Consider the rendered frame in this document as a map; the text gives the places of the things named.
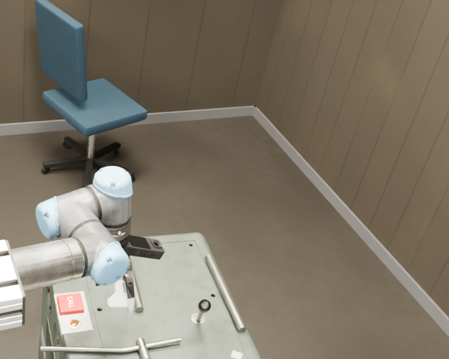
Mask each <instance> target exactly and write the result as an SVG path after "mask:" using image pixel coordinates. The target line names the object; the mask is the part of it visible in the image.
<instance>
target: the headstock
mask: <svg viewBox="0 0 449 359"><path fill-rule="evenodd" d="M144 237H145V238H150V239H157V240H159V241H160V243H161V244H162V247H163V249H164V250H165V253H164V254H163V255H162V257H161V259H160V260H158V259H149V258H143V257H138V256H130V257H131V261H132V264H133V269H134V272H135V277H136V280H137V283H138V288H139V292H140V297H141V299H142V302H143V308H144V310H143V311H142V312H139V313H138V312H136V311H135V307H134V311H133V314H132V317H131V318H129V317H128V312H127V308H111V307H109V306H108V304H107V300H108V299H109V298H110V297H111V296H112V295H113V294H114V293H115V283H113V284H111V285H107V286H103V285H100V286H96V283H95V281H94V280H93V279H92V278H91V277H90V276H87V277H84V278H80V279H75V280H72V281H67V282H63V283H58V284H54V285H51V286H46V287H43V293H42V309H41V338H40V341H41V346H52V347H89V348H127V347H131V346H135V345H136V340H137V339H139V338H144V340H145V343H153V342H157V341H162V340H168V339H172V338H179V337H181V339H182V341H181V342H179V343H172V344H168V345H162V346H158V347H154V348H148V352H149V354H150V357H151V359H236V358H232V357H231V354H232V351H233V350H234V351H237V352H239V353H242V358H241V359H261V357H260V355H259V353H258V351H257V348H256V346H255V344H254V342H253V340H252V337H251V335H250V334H249V331H248V330H247V329H246V331H245V332H243V333H239V331H238V330H237V327H236V325H235V323H234V321H233V319H232V316H231V314H230V312H229V310H228V308H227V305H226V303H225V301H224V299H223V297H222V294H221V293H220V290H219V288H218V286H217V284H216V282H215V279H214V277H213V275H212V273H211V271H210V268H209V266H208V265H207V262H206V260H205V256H206V255H207V254H211V255H212V252H211V251H210V248H209V246H208V244H207V242H206V240H205V237H204V236H203V235H202V234H201V233H198V232H195V233H186V234H170V235H161V236H144ZM212 258H213V259H214V261H215V258H214V256H213V255H212ZM215 263H216V261H215ZM216 265H217V263H216ZM217 268H218V269H219V267H218V265H217ZM219 271H220V269H219ZM220 274H221V272H220ZM221 276H222V274H221ZM222 278H223V276H222ZM223 280H224V278H223ZM224 282H225V280H224ZM225 284H226V282H225ZM226 287H227V284H226ZM227 289H228V287H227ZM77 291H84V294H85V297H86V303H87V306H88V311H89V314H90V318H91V323H92V327H93V330H92V331H83V332H77V333H67V334H63V335H62V337H61V332H60V328H59V324H58V316H57V312H56V304H55V301H54V294H59V293H70V292H77ZM228 291H229V289H228ZM229 293H230V291H229ZM230 295H231V293H230ZM231 296H232V295H231ZM202 299H207V300H208V301H209V302H210V303H211V309H210V310H209V311H208V312H207V313H203V316H204V317H205V322H204V323H202V324H196V323H194V322H193V321H192V315H193V314H195V313H199V309H198V307H197V305H198V303H199V302H200V301H201V300H202ZM232 300H233V301H234V299H233V298H232ZM234 304H235V305H236V303H235V302H234ZM236 307H237V306H236ZM237 310H238V308H237ZM238 311H239V310H238ZM239 314H240V313H239ZM240 316H241V314H240ZM241 318H242V317H241ZM242 320H243V319H242ZM243 322H244V321H243ZM244 324H245V323H244ZM245 326H246V325H245ZM246 328H247V327H246ZM42 355H43V359H141V357H140V354H139V351H138V350H136V351H132V352H128V353H79V352H42Z"/></svg>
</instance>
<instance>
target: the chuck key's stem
mask: <svg viewBox="0 0 449 359"><path fill-rule="evenodd" d="M136 345H138V346H139V348H138V351H139V354H140V357H141V359H151V357H150V354H149V352H148V348H147V346H146V343H145V340H144V338H139V339H137V340H136Z"/></svg>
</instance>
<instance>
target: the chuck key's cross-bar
mask: <svg viewBox="0 0 449 359"><path fill-rule="evenodd" d="M181 341H182V339H181V337H179V338H172V339H168V340H162V341H157V342H153V343H146V346H147V348H154V347H158V346H162V345H168V344H172V343H179V342H181ZM138 348H139V346H138V345H135V346H131V347H127V348H89V347H52V346H41V347H40V351H41V352H79V353H128V352H132V351H136V350H138Z"/></svg>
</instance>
